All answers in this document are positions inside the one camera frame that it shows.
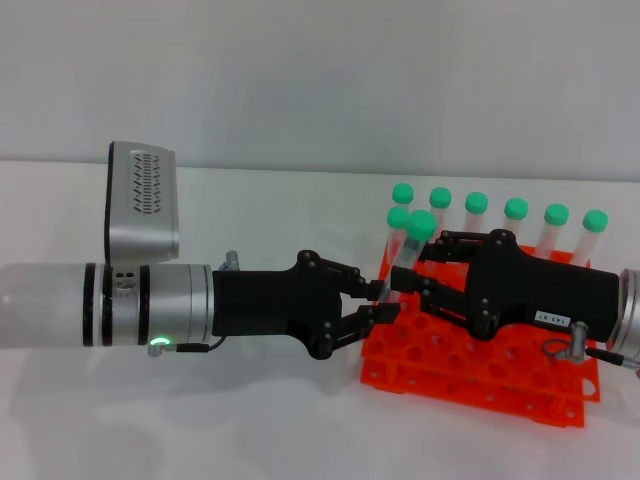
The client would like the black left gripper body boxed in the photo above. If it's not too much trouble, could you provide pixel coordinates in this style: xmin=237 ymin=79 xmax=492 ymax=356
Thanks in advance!
xmin=212 ymin=249 xmax=347 ymax=360

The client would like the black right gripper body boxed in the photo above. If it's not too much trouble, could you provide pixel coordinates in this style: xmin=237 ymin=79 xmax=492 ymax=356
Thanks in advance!
xmin=462 ymin=228 xmax=621 ymax=345

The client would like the clear test tube green cap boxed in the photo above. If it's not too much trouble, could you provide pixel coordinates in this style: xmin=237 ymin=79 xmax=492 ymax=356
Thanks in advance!
xmin=428 ymin=186 xmax=453 ymax=236
xmin=385 ymin=206 xmax=412 ymax=294
xmin=569 ymin=209 xmax=610 ymax=266
xmin=391 ymin=182 xmax=416 ymax=214
xmin=462 ymin=191 xmax=489 ymax=234
xmin=377 ymin=209 xmax=437 ymax=304
xmin=502 ymin=197 xmax=530 ymax=242
xmin=534 ymin=203 xmax=570 ymax=261

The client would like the orange test tube rack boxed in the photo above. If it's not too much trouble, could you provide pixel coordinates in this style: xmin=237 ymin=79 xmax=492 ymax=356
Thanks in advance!
xmin=359 ymin=228 xmax=601 ymax=429

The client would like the silver right cable plug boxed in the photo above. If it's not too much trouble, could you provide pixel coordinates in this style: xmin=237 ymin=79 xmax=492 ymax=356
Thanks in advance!
xmin=569 ymin=321 xmax=592 ymax=359

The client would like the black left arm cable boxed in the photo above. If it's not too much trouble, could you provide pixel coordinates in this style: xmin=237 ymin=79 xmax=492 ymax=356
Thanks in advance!
xmin=147 ymin=335 xmax=227 ymax=358

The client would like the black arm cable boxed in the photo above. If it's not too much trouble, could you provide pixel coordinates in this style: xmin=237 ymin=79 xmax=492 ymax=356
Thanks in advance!
xmin=147 ymin=335 xmax=227 ymax=358
xmin=542 ymin=338 xmax=640 ymax=367

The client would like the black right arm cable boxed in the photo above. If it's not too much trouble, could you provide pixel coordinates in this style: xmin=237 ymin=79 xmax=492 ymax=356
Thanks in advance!
xmin=542 ymin=338 xmax=640 ymax=367

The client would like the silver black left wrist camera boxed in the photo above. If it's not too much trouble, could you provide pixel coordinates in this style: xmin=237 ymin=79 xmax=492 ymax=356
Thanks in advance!
xmin=104 ymin=141 xmax=180 ymax=263

